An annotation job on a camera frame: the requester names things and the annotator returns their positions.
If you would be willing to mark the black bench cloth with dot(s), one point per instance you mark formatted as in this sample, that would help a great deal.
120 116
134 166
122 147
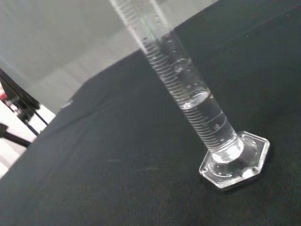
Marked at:
117 164

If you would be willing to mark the grey cloth clip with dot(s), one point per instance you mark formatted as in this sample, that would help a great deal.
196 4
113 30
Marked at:
67 104

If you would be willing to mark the pale board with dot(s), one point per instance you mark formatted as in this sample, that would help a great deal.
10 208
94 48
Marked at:
70 35

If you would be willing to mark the black equipment stand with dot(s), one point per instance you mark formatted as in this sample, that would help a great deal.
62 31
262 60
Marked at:
16 94

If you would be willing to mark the black tripod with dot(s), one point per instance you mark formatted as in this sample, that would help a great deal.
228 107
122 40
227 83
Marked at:
14 138

